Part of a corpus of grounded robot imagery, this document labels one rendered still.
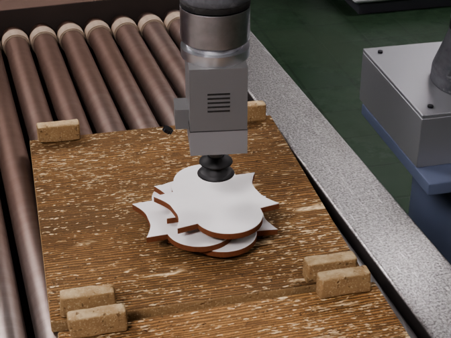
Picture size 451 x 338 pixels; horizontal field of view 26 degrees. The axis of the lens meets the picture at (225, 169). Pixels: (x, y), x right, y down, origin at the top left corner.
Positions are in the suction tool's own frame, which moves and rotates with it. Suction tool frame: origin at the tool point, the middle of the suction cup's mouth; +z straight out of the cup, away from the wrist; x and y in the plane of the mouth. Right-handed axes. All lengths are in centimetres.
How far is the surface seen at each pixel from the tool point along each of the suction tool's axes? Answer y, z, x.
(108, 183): -11.9, 7.8, -13.0
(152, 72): -50, 9, -6
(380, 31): -285, 101, 95
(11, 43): -65, 10, -30
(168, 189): -4.2, 4.5, -5.5
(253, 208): 2.5, 3.7, 4.1
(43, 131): -23.4, 5.8, -21.9
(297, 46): -272, 101, 57
